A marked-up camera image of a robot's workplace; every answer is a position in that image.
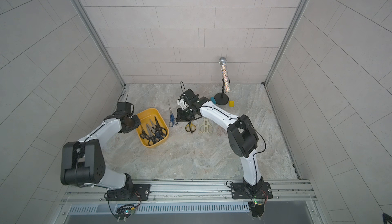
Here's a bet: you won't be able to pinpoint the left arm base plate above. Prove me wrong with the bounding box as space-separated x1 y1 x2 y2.
104 184 151 201

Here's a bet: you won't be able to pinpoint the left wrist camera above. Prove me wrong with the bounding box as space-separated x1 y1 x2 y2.
117 101 134 116

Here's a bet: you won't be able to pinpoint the blue handled scissors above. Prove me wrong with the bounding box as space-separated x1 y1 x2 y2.
168 102 178 128

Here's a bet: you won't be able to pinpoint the black ring handled scissors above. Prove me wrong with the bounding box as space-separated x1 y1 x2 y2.
140 126 150 141

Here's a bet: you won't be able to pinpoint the aluminium mounting rail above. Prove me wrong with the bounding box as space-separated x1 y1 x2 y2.
61 179 317 205

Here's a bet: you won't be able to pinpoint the cream handled kitchen scissors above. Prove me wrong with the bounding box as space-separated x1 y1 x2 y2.
200 118 213 134

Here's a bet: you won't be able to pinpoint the black pointed scissors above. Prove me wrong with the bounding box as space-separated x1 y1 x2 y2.
154 117 167 138

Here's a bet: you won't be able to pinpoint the left controller board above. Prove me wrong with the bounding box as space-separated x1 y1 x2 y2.
115 204 136 222

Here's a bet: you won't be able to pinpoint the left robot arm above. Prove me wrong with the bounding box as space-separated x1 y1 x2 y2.
60 114 141 195

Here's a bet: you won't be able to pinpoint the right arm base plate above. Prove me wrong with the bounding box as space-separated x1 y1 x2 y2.
227 182 273 200

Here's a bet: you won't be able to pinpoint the pink handled scissors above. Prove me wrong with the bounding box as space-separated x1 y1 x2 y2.
216 126 227 136

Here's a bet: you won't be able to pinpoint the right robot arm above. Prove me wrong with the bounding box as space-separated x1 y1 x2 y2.
176 89 263 193

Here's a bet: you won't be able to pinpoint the yellow plastic storage box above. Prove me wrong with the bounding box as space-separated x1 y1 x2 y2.
136 108 169 148

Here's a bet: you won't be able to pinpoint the right controller board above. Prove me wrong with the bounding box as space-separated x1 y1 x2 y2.
248 202 265 218

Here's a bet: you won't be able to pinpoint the yellow handled scissors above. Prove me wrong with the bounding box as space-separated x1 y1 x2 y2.
185 121 197 134

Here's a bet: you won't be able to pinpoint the glitter microphone on stand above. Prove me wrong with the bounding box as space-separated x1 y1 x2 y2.
214 57 231 105

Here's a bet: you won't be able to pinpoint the controller board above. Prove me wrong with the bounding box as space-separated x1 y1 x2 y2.
115 204 136 222
248 202 265 218

